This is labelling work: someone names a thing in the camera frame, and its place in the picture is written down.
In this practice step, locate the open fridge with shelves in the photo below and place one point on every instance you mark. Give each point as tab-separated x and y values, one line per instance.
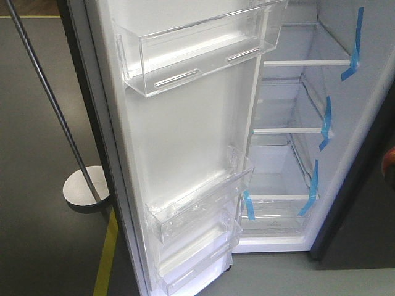
320	91

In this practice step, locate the red yellow apple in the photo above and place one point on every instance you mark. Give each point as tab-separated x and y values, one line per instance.
388	160

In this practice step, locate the clear bottom door bin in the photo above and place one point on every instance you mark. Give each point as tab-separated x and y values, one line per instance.
191	252

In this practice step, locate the clear upper door bin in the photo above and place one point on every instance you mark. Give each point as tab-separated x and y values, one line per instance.
157	62

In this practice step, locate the silver stanchion pole with base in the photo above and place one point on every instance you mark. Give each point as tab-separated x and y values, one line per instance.
87	186

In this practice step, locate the clear door bin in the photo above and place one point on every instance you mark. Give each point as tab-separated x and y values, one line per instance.
191	252
184	212
157	62

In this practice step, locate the dark grey closed fridge door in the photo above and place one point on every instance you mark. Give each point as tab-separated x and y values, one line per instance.
358	232

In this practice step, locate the clear lower door bin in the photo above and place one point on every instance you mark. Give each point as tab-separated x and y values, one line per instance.
184	212

